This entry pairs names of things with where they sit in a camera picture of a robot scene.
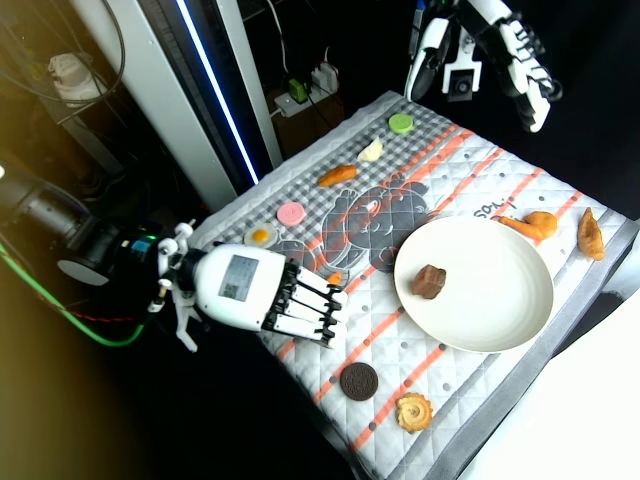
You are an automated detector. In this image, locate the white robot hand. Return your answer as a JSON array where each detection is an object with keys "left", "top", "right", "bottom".
[
  {"left": 191, "top": 243, "right": 350, "bottom": 350},
  {"left": 404, "top": 0, "right": 564, "bottom": 134}
]

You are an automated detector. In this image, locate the brown chocolate piece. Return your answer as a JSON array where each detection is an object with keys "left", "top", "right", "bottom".
[{"left": 411, "top": 263, "right": 448, "bottom": 301}]

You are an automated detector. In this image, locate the white round plate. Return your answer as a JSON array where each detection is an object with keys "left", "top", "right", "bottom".
[{"left": 393, "top": 215, "right": 556, "bottom": 355}]

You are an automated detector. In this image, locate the fried egg toy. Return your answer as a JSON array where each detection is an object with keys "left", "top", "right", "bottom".
[{"left": 243, "top": 222, "right": 278, "bottom": 250}]

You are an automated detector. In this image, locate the pink sandwich cookie toy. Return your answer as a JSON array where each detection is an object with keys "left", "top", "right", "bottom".
[{"left": 276, "top": 200, "right": 308, "bottom": 228}]

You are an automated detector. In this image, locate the green sandwich cookie toy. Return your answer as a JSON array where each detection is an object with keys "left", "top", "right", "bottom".
[{"left": 388, "top": 113, "right": 416, "bottom": 137}]

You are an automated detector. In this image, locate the brown fried roll toy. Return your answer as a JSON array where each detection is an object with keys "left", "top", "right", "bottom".
[{"left": 317, "top": 164, "right": 360, "bottom": 189}]

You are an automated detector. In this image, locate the brown sandwich cookie toy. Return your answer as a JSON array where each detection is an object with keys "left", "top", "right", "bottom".
[{"left": 339, "top": 361, "right": 379, "bottom": 402}]

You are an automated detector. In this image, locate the fried chicken drumstick toy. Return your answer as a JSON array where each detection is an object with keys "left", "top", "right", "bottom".
[{"left": 499, "top": 210, "right": 559, "bottom": 242}]

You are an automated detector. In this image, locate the white dumpling toy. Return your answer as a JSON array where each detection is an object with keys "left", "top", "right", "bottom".
[{"left": 356, "top": 136, "right": 386, "bottom": 164}]

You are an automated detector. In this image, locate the golden fried pastry toy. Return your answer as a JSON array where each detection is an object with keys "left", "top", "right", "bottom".
[{"left": 576, "top": 206, "right": 607, "bottom": 263}]

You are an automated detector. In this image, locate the white power strip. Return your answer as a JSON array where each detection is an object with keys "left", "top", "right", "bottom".
[{"left": 271, "top": 88, "right": 332, "bottom": 119}]

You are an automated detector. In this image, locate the white column with blue light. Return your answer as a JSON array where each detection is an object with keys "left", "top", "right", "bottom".
[{"left": 68, "top": 0, "right": 284, "bottom": 212}]

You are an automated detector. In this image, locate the yellow butter cookie toy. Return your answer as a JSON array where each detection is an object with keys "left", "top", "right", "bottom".
[{"left": 394, "top": 391, "right": 436, "bottom": 435}]

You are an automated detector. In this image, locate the grey quilt with bear print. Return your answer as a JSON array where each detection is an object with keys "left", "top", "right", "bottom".
[{"left": 189, "top": 89, "right": 640, "bottom": 480}]

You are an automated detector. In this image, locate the white device on shelf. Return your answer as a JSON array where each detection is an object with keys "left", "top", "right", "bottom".
[{"left": 46, "top": 51, "right": 109, "bottom": 102}]

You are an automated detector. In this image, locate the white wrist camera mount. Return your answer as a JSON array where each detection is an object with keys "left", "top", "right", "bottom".
[{"left": 441, "top": 28, "right": 484, "bottom": 104}]

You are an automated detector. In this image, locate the red cable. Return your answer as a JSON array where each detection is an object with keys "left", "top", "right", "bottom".
[{"left": 63, "top": 308, "right": 137, "bottom": 325}]

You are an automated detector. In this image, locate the green cable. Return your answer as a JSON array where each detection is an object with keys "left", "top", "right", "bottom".
[{"left": 0, "top": 243, "right": 147, "bottom": 348}]

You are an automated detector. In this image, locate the white cable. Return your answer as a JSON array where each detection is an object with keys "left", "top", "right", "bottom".
[{"left": 263, "top": 0, "right": 292, "bottom": 77}]

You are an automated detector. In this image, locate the black cable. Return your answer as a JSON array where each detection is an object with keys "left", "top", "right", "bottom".
[{"left": 0, "top": 0, "right": 127, "bottom": 109}]

